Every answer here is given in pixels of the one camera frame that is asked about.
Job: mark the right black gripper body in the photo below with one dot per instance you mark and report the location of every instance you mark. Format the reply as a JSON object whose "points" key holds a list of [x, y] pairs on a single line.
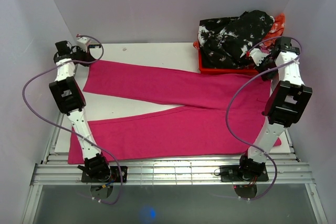
{"points": [[266, 64]]}

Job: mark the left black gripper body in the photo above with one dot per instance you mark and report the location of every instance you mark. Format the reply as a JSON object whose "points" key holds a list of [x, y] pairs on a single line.
{"points": [[81, 55]]}

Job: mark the pink trousers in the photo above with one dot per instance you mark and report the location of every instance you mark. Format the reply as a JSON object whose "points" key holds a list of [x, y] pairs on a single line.
{"points": [[210, 115]]}

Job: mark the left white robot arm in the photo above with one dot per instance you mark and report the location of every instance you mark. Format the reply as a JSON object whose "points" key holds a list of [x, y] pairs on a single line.
{"points": [[71, 102]]}

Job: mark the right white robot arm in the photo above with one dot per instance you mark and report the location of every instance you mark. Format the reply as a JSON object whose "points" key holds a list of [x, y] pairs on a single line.
{"points": [[288, 99]]}

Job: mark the black label sticker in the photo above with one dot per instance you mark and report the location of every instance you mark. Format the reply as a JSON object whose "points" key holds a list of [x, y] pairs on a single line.
{"points": [[94, 46]]}

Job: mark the black white patterned garment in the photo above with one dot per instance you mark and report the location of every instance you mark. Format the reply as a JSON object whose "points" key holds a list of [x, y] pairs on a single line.
{"points": [[225, 57]]}

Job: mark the red plastic bin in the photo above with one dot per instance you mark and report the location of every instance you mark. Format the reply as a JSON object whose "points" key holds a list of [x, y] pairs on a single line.
{"points": [[203, 70]]}

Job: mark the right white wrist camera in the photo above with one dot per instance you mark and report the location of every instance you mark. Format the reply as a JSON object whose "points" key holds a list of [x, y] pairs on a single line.
{"points": [[257, 56]]}

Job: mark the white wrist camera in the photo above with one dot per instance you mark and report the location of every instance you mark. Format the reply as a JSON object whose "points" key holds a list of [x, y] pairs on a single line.
{"points": [[83, 43], [257, 56]]}

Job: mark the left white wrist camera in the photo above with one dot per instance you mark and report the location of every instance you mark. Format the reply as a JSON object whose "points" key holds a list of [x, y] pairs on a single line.
{"points": [[83, 43]]}

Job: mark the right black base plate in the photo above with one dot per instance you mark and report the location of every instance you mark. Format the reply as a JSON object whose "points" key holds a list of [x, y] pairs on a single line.
{"points": [[232, 173]]}

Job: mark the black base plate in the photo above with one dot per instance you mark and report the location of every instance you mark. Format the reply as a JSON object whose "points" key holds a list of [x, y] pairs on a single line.
{"points": [[232, 173], [113, 176]]}

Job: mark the aluminium frame rail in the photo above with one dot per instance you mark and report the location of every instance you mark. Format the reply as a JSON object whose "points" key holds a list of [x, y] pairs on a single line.
{"points": [[200, 170]]}

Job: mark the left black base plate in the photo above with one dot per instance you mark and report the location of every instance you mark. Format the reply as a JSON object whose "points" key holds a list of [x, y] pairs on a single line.
{"points": [[113, 176]]}

